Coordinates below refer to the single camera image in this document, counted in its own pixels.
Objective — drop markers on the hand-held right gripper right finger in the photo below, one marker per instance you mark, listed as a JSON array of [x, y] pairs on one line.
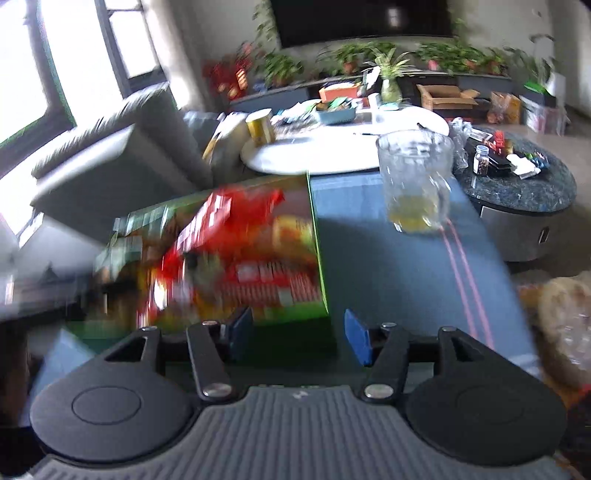
[[358, 337]]

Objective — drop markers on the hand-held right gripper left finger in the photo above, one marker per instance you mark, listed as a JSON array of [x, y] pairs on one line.
[[240, 332]]

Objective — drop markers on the green cardboard box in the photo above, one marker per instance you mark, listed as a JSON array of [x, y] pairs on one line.
[[286, 337]]

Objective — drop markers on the pile of mixed snack packets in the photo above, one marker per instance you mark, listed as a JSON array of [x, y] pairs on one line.
[[240, 240]]

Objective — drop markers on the blue striped tablecloth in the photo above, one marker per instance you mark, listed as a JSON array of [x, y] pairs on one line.
[[392, 277]]

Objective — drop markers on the clear glass mug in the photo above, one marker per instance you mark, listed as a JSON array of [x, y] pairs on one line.
[[415, 184]]

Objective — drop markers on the white round coffee table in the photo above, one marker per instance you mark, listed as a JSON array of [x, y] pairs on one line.
[[323, 150]]

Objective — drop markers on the white yellow bag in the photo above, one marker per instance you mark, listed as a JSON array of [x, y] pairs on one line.
[[226, 138]]

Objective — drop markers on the yellow tin can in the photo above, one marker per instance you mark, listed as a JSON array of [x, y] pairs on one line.
[[261, 129]]

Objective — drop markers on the crinkled clear plastic bag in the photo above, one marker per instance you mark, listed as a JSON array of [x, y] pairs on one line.
[[563, 318]]

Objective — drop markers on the grey armchair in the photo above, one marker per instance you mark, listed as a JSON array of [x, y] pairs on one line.
[[115, 166]]

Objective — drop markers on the small glass jar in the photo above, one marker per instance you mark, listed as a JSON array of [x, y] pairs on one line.
[[481, 160]]

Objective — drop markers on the light blue basket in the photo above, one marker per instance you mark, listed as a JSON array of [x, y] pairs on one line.
[[337, 116]]

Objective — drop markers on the white plastic bag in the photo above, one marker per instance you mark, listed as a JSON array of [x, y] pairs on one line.
[[459, 138]]

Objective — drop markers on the dark marble round table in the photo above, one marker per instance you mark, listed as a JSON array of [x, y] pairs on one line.
[[531, 196]]

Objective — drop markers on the small white bottle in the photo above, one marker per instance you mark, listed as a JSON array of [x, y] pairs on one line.
[[373, 100]]

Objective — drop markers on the orange box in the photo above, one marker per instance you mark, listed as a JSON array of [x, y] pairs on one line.
[[337, 92]]

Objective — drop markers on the spider plant in glass vase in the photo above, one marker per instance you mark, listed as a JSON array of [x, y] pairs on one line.
[[391, 90]]

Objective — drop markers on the open cardboard box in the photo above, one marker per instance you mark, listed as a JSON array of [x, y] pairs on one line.
[[443, 99]]

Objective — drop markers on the red flowering plant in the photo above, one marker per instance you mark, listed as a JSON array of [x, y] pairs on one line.
[[226, 76]]

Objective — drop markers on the green potted plant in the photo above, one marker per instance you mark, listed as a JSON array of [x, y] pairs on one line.
[[441, 53], [487, 60], [281, 67], [348, 56]]

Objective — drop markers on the orange bag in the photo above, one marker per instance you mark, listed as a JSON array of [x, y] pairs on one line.
[[505, 108]]

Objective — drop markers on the clear storage boxes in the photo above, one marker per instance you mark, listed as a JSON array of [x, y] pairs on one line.
[[540, 115]]

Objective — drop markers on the black framed window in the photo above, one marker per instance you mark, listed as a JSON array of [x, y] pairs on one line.
[[104, 41], [23, 69]]

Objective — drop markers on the tall plant in white pot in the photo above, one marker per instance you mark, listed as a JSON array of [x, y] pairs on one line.
[[556, 83]]

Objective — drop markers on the black wall television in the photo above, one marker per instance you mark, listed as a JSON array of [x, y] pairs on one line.
[[360, 18]]

